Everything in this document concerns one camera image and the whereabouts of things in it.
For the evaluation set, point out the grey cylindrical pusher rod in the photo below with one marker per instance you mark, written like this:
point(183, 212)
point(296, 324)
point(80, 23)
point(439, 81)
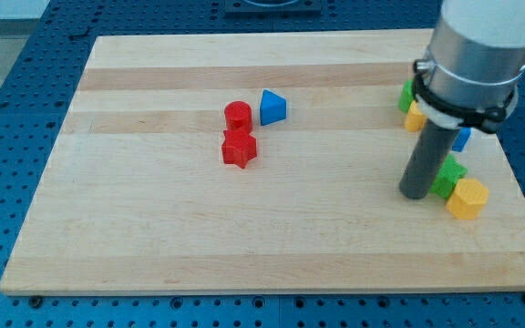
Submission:
point(432, 147)

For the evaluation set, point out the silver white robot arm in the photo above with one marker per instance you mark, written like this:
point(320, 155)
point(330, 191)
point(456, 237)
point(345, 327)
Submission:
point(467, 78)

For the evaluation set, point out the yellow block behind arm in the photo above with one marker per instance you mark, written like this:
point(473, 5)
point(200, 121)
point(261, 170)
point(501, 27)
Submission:
point(415, 119)

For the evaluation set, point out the green star block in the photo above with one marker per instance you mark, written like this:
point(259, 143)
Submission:
point(448, 176)

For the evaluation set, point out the green circle block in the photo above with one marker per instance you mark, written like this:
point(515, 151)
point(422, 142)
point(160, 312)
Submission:
point(406, 96)

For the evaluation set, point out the red star block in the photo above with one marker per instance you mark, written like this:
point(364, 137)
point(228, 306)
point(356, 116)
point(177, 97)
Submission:
point(238, 148)

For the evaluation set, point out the blue block behind rod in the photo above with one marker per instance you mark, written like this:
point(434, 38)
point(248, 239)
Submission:
point(461, 140)

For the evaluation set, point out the yellow hexagon block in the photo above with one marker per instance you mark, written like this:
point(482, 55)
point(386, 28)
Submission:
point(468, 199)

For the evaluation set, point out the blue triangle block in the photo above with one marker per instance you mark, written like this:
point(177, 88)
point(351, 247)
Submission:
point(273, 108)

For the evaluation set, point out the red cylinder block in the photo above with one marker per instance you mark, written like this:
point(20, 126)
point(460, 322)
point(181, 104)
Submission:
point(238, 116)

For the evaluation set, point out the wooden board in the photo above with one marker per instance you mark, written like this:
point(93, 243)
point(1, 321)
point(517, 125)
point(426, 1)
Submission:
point(135, 198)

